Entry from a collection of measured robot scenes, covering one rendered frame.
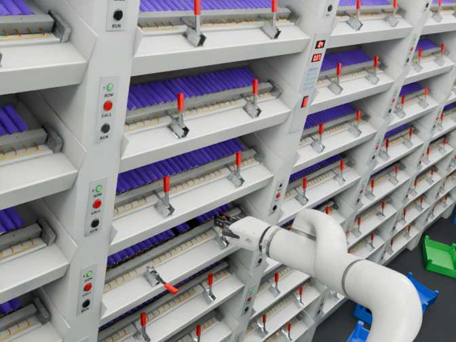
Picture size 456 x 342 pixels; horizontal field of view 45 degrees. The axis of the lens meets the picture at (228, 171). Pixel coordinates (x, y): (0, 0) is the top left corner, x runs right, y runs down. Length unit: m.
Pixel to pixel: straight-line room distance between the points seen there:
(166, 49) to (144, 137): 0.19
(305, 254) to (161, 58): 0.61
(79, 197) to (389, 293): 0.60
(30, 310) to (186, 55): 0.61
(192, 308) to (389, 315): 0.72
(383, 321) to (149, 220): 0.53
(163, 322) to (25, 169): 0.75
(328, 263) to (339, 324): 1.79
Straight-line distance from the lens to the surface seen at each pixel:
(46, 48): 0.93
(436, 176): 3.63
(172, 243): 1.46
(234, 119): 1.34
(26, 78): 0.88
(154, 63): 1.04
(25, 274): 1.08
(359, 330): 2.29
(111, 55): 0.96
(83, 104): 0.96
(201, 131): 1.24
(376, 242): 3.07
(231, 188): 1.45
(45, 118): 1.05
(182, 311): 1.63
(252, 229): 1.45
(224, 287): 1.75
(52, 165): 1.00
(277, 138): 1.56
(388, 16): 1.95
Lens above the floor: 1.83
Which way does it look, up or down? 26 degrees down
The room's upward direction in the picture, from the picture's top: 13 degrees clockwise
